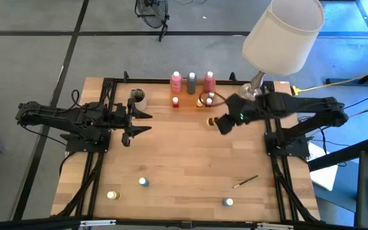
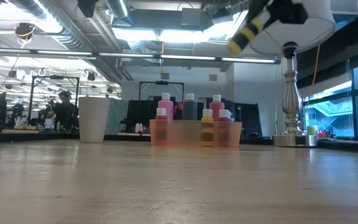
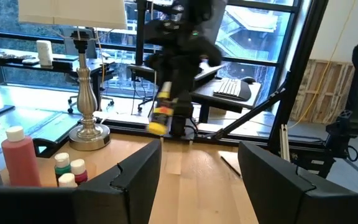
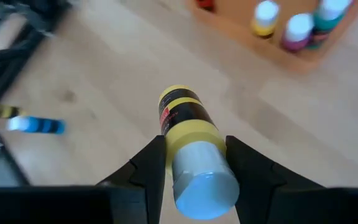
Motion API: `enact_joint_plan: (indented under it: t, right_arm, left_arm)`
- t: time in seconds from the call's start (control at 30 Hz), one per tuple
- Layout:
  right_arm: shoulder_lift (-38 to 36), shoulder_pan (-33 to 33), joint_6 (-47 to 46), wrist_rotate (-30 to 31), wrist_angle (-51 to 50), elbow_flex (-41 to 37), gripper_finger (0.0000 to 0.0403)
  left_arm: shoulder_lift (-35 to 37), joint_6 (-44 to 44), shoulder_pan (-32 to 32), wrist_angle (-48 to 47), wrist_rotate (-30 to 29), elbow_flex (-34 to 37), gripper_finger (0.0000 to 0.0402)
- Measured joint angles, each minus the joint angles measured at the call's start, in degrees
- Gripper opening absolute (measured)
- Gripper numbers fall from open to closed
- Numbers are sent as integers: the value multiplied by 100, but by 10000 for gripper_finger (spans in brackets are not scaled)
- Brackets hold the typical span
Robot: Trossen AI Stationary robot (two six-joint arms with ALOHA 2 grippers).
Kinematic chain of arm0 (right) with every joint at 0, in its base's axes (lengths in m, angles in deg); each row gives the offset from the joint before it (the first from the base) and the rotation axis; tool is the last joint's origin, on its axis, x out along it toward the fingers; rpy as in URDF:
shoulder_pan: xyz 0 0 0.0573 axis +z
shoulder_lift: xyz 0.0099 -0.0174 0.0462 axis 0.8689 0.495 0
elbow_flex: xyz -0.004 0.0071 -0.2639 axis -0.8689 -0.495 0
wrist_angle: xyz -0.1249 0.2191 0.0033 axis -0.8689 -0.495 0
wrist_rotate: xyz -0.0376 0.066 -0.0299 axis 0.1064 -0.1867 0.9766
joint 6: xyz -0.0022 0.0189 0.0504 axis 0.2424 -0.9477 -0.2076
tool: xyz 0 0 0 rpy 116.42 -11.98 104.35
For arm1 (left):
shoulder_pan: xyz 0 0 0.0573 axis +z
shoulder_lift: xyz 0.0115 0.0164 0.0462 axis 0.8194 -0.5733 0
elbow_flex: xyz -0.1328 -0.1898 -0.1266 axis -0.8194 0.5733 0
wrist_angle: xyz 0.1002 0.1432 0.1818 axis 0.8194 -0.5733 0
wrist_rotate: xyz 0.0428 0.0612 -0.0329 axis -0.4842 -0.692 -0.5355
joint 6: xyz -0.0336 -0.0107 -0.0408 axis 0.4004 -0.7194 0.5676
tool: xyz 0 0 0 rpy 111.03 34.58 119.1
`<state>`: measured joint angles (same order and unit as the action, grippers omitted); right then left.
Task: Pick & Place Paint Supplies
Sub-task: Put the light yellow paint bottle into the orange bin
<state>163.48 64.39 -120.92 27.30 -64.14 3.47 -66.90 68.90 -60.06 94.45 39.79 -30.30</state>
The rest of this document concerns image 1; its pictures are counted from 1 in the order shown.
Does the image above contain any white flat box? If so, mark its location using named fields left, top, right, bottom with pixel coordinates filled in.
left=307, top=142, right=339, bottom=192

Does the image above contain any large grey paint bottle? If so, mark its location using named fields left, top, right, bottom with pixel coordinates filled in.
left=186, top=72, right=197, bottom=95

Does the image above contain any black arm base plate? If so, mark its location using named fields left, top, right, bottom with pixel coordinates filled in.
left=264, top=132, right=311, bottom=158
left=65, top=127, right=112, bottom=153

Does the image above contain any large coral paint bottle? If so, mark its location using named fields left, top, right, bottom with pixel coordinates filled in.
left=203, top=70, right=217, bottom=94

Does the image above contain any silver lamp cream shade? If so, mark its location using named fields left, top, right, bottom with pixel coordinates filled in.
left=238, top=0, right=326, bottom=102

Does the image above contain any yellow power cable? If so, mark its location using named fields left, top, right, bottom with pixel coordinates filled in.
left=291, top=65, right=368, bottom=96

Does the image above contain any large pink paint bottle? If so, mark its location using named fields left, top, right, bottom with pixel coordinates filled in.
left=170, top=70, right=183, bottom=95

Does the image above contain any black aluminium rig frame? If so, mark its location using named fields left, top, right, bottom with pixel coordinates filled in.
left=0, top=76, right=368, bottom=230

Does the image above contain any black floor fan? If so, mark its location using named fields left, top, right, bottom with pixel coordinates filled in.
left=134, top=0, right=171, bottom=43

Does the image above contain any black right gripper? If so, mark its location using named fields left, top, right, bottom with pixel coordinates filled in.
left=217, top=93, right=264, bottom=135

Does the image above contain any orange translucent plastic tray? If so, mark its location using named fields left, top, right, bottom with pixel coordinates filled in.
left=169, top=85, right=219, bottom=111

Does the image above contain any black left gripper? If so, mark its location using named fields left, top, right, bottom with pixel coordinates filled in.
left=105, top=98, right=153, bottom=148

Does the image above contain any black metal beam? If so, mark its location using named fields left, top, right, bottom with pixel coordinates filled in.
left=307, top=137, right=368, bottom=173

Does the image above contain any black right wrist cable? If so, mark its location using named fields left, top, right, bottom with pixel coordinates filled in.
left=198, top=91, right=229, bottom=109

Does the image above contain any white paper cup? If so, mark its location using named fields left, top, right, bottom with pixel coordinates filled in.
left=128, top=88, right=148, bottom=111

